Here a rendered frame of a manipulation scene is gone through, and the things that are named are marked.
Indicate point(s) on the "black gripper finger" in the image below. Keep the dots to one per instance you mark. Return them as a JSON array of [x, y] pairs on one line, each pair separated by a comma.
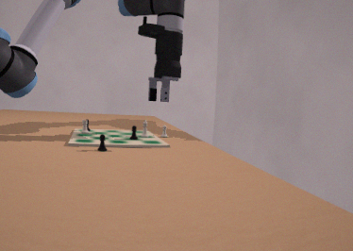
[[165, 88], [152, 96]]

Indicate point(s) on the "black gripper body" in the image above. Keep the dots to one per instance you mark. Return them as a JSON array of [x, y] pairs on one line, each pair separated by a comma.
[[168, 43]]

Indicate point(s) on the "white chess bishop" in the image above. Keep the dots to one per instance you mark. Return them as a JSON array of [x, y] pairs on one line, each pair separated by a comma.
[[144, 130]]

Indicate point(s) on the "green and white chessboard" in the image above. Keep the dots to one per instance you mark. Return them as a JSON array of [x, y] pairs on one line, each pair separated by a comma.
[[116, 138]]

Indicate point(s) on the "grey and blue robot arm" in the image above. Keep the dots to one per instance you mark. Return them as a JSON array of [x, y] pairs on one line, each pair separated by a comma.
[[17, 66]]

